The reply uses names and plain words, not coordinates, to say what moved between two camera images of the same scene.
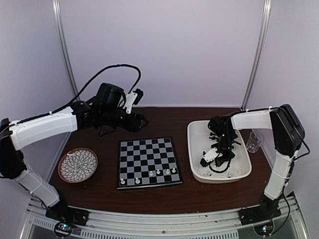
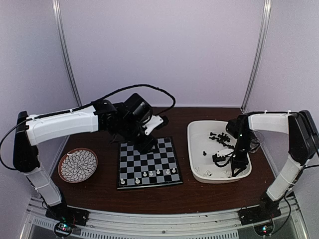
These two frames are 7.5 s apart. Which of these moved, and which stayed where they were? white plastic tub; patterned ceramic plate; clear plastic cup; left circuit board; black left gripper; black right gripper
Moved: black right gripper; black left gripper
Stayed: patterned ceramic plate; white plastic tub; left circuit board; clear plastic cup
